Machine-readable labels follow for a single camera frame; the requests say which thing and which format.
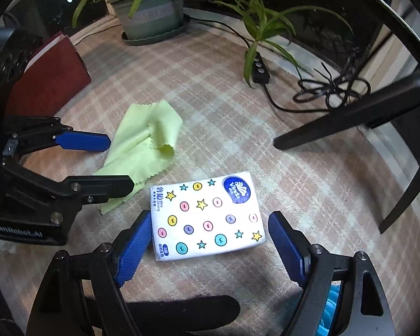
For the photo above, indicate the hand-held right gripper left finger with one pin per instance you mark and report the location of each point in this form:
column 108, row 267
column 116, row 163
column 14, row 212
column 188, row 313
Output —
column 134, row 250

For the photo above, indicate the grey-green pot saucer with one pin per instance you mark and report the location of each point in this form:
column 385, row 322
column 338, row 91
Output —
column 154, row 40

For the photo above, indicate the brown cardboard box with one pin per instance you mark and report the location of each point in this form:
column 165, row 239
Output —
column 52, row 77

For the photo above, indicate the light blue ribbed item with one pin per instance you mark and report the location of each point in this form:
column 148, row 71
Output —
column 330, row 308

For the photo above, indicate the plaid table cover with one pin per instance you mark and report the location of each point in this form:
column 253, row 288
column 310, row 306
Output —
column 213, row 129

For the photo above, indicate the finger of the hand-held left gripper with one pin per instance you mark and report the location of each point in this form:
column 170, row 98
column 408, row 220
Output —
column 85, row 141
column 101, row 188

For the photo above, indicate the white dotted tissue pack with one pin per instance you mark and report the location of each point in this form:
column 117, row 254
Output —
column 206, row 217

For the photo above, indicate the grey-green plant pot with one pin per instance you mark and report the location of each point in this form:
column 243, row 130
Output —
column 150, row 17

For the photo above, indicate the small spider plantlet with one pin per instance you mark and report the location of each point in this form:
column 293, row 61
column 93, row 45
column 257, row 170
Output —
column 262, row 19

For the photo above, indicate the light green cloth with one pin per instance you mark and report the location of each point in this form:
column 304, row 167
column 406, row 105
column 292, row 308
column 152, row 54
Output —
column 140, row 143

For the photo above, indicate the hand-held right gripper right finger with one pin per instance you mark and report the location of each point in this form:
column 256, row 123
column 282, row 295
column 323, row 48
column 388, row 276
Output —
column 287, row 252

